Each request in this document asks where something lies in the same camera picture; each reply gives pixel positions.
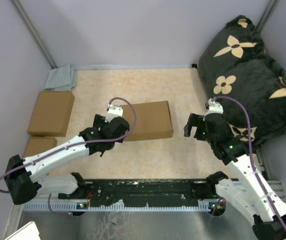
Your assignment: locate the brown cardboard box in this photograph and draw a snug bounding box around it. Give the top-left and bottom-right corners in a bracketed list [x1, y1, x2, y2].
[124, 100, 173, 142]

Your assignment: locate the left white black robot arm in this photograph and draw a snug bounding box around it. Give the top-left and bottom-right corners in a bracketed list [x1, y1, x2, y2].
[3, 114, 130, 205]

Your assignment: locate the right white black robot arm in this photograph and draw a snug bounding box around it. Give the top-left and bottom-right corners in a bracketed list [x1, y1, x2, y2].
[184, 113, 286, 240]

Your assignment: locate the folded brown box upper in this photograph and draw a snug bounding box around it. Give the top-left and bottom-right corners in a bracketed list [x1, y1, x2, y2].
[27, 90, 75, 137]

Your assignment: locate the folded brown box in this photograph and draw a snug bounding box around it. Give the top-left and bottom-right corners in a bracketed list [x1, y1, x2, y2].
[23, 136, 57, 158]
[27, 90, 75, 137]

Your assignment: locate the folded brown box lower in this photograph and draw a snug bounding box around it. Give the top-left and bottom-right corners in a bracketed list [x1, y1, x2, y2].
[23, 136, 57, 158]

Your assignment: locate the grey cloth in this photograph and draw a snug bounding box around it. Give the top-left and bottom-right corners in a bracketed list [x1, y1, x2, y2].
[44, 64, 77, 92]

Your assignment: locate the black floral pillow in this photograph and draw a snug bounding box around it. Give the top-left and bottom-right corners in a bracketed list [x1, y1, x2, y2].
[198, 15, 286, 146]

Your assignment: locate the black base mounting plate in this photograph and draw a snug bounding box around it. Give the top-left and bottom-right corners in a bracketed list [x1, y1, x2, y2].
[57, 178, 236, 217]

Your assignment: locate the white paper sheet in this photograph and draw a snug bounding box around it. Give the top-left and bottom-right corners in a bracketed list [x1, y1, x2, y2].
[5, 221, 41, 240]

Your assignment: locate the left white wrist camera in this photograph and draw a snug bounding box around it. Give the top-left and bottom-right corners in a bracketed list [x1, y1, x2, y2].
[105, 102, 123, 123]

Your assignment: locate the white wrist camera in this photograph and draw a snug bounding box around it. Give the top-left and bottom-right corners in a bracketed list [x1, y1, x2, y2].
[105, 102, 123, 123]
[204, 98, 224, 116]

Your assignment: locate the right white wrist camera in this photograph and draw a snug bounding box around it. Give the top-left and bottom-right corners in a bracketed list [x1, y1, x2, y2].
[204, 98, 224, 116]

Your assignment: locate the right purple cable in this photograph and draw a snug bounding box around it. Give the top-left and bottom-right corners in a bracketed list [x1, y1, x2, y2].
[214, 96, 286, 240]

